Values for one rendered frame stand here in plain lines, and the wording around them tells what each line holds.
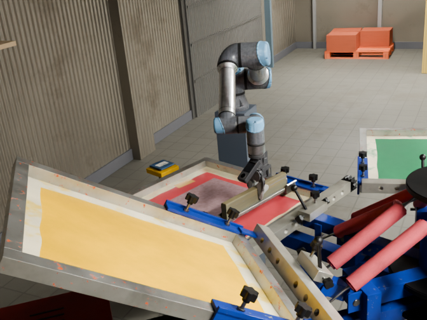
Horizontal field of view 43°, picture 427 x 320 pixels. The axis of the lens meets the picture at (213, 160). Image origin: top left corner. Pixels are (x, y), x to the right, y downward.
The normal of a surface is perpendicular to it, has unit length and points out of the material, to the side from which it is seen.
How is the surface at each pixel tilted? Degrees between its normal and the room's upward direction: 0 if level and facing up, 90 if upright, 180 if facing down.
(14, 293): 0
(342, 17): 90
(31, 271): 90
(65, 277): 90
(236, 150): 90
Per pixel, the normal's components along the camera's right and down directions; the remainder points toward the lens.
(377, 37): -0.44, 0.37
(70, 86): 0.90, 0.09
